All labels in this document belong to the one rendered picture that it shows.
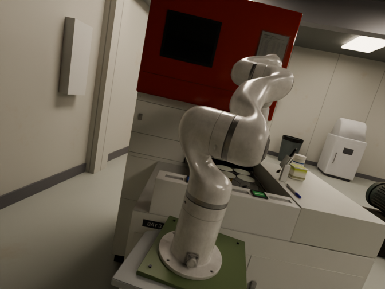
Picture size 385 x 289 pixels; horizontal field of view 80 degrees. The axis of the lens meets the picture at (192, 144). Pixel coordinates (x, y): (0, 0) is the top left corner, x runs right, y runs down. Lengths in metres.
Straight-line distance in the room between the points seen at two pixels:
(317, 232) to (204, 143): 0.64
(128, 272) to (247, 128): 0.46
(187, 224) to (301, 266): 0.60
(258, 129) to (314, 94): 6.95
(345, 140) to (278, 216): 5.85
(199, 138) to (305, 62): 7.00
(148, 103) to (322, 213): 1.05
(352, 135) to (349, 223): 5.84
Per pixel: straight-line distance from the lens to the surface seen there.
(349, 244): 1.14
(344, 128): 6.82
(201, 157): 0.59
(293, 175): 1.32
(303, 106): 7.40
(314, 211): 1.00
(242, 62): 0.91
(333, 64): 7.67
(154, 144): 1.46
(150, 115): 1.44
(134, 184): 1.57
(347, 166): 6.86
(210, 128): 0.55
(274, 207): 0.93
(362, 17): 4.65
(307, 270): 1.13
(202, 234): 0.64
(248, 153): 0.54
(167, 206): 0.89
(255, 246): 1.00
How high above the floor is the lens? 1.28
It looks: 12 degrees down
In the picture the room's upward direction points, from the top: 13 degrees clockwise
